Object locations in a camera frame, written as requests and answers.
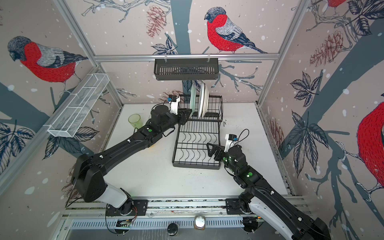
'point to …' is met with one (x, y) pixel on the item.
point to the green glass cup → (135, 120)
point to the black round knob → (172, 229)
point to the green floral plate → (192, 98)
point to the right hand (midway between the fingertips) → (211, 147)
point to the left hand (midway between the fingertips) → (189, 109)
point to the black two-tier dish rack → (191, 140)
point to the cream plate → (206, 102)
